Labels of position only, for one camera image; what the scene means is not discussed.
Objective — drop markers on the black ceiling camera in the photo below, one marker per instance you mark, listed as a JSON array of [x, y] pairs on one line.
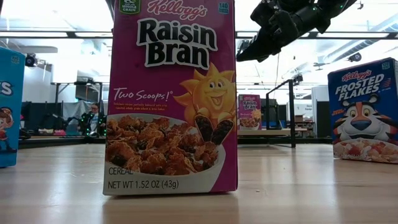
[[298, 78], [355, 57], [30, 60]]

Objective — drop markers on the dark monitor on stand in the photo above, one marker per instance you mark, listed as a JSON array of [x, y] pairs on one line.
[[88, 93]]

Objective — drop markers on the Raisin Bran cereal box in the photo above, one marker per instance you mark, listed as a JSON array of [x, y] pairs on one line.
[[171, 93], [248, 109]]

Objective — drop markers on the Rice Krispies cereal box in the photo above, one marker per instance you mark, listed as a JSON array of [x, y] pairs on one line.
[[11, 124]]

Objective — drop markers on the black aluminium table frame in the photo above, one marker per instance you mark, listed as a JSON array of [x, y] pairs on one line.
[[46, 142]]

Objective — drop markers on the person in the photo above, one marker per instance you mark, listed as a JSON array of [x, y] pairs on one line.
[[94, 119]]

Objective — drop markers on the wooden shelf black metal legs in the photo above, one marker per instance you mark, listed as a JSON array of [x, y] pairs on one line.
[[292, 124]]

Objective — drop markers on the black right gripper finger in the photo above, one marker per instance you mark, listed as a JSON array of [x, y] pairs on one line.
[[264, 46]]

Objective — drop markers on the Frosted Flakes cereal box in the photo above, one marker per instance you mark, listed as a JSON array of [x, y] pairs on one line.
[[362, 109]]

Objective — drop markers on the grey draped cloth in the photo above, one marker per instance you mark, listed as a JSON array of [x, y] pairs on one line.
[[73, 110]]

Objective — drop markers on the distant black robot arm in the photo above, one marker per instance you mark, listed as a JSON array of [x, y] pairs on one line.
[[103, 124], [83, 123]]

